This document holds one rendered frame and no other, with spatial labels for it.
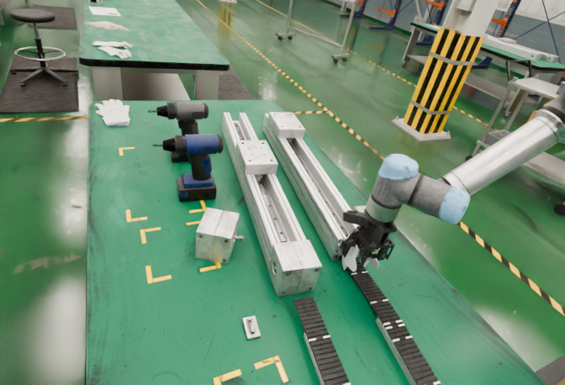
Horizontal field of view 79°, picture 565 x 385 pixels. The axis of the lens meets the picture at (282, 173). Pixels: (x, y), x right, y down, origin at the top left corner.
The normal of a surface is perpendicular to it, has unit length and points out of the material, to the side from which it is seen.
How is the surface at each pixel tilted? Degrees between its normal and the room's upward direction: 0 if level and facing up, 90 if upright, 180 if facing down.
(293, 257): 0
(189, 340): 0
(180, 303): 0
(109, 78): 90
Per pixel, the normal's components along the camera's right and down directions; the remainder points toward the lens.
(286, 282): 0.29, 0.56
